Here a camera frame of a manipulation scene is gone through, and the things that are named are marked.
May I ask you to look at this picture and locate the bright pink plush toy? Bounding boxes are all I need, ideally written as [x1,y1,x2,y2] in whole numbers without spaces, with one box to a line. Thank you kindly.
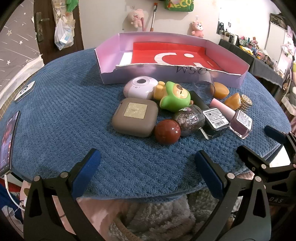
[191,20,205,38]

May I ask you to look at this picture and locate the green plush toy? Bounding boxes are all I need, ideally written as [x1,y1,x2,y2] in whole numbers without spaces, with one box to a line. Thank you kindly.
[66,0,78,12]

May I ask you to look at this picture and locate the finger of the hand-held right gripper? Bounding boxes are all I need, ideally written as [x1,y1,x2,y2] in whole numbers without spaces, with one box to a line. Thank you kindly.
[264,125,296,165]
[236,145,296,184]

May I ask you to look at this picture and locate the white pink toy camera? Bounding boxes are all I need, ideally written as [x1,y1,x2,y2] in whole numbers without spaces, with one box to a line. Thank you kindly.
[123,77,160,100]

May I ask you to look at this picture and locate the dark cloth-covered table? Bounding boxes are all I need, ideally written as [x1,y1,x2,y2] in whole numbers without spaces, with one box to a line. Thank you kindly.
[218,39,284,86]

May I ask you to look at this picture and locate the white black-edged card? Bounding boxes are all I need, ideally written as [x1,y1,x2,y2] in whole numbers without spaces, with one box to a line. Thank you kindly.
[14,80,36,103]

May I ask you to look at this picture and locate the clutter of cosmetics bottles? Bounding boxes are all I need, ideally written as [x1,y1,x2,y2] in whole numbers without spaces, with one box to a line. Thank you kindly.
[220,30,278,67]

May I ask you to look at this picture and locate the red-brown stone ball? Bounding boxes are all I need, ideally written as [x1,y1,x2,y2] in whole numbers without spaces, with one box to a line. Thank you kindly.
[154,120,181,145]

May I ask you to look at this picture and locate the white charging cable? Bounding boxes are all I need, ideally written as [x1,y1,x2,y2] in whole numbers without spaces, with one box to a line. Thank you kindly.
[4,175,26,210]

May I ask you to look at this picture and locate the star-print curtain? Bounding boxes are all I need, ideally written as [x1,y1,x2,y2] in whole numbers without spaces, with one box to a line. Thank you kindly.
[0,14,43,93]

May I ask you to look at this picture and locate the red paper sheet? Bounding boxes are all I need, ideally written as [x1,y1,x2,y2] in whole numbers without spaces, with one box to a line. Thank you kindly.
[131,42,226,72]

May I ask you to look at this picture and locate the black nail polish bottle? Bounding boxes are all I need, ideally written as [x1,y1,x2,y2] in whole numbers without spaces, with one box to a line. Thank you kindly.
[189,90,230,140]

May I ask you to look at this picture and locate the pale pink plush toy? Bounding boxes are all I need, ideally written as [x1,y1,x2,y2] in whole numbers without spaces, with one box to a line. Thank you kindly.
[127,9,145,28]

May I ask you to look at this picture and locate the grey fluffy blanket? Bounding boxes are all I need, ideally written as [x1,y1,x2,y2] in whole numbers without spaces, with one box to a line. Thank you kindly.
[109,195,220,241]

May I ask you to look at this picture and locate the pink cloth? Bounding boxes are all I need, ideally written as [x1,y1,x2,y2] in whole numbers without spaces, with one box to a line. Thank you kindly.
[21,185,130,241]

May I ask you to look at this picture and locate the metal door handle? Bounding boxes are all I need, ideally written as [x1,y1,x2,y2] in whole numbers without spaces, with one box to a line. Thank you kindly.
[35,12,50,42]

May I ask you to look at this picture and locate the amber egg-shaped sponge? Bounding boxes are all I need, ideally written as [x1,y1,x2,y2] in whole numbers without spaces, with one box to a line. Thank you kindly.
[213,82,230,98]
[224,93,242,110]

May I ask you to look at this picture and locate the glitter nail polish bottle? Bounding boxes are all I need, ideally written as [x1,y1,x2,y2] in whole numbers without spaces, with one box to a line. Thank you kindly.
[174,105,206,137]

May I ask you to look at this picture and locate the smartphone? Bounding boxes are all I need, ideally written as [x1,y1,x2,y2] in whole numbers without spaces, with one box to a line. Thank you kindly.
[0,111,21,178]

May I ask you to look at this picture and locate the hanging plastic bag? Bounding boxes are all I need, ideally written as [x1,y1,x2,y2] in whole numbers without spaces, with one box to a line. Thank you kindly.
[54,19,75,51]

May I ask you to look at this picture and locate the mop handle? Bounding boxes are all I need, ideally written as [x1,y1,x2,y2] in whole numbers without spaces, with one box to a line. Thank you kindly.
[150,2,158,32]

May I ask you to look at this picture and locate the black bag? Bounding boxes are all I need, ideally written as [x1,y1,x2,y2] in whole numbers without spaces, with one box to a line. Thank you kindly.
[270,13,287,29]

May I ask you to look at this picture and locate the clear glass cup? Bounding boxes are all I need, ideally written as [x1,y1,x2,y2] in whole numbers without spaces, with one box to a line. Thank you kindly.
[193,71,220,96]

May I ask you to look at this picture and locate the mauve pink-capped nail polish bottle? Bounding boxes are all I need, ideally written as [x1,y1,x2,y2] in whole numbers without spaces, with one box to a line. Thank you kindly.
[210,98,253,139]

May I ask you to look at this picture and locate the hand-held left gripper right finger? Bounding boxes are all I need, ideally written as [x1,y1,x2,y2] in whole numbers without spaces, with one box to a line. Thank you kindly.
[194,149,272,241]

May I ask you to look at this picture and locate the pink cardboard box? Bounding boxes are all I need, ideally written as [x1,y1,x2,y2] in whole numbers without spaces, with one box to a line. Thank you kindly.
[94,32,250,89]

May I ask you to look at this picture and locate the grey square compact case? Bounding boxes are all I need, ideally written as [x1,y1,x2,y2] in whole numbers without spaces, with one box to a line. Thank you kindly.
[112,98,159,138]

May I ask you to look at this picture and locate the green fabric bag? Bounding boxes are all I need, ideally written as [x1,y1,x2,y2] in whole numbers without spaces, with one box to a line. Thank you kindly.
[165,0,194,11]

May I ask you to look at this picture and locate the brown wooden door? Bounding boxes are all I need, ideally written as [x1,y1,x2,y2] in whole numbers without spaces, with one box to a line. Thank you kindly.
[33,0,84,64]

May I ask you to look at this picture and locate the green bear toy figure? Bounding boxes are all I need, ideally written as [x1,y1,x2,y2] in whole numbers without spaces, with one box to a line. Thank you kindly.
[154,81,193,113]

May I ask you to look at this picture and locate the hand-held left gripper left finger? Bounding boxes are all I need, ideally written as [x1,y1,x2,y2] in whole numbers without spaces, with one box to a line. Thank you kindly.
[23,148,109,241]

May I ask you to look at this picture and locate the wall mirror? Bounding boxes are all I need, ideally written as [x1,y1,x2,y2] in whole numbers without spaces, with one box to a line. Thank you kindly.
[216,9,234,36]

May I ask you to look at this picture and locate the white cabinet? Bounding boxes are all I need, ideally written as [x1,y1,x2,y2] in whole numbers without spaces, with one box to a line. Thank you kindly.
[269,22,286,72]

